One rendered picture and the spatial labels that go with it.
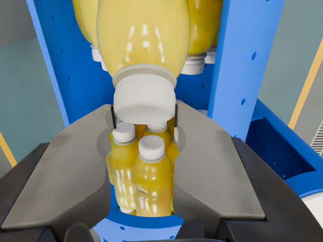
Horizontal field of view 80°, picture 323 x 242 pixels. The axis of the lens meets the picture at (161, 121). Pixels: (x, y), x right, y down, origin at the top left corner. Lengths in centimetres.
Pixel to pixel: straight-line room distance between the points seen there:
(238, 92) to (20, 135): 193
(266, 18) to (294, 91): 166
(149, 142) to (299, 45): 152
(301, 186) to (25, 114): 179
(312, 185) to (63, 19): 72
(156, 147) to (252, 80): 15
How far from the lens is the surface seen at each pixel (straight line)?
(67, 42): 35
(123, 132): 32
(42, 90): 170
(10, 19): 132
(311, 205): 75
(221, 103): 18
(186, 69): 26
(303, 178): 75
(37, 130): 191
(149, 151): 28
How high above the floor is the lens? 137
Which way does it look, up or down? 58 degrees down
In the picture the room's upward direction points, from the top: 176 degrees clockwise
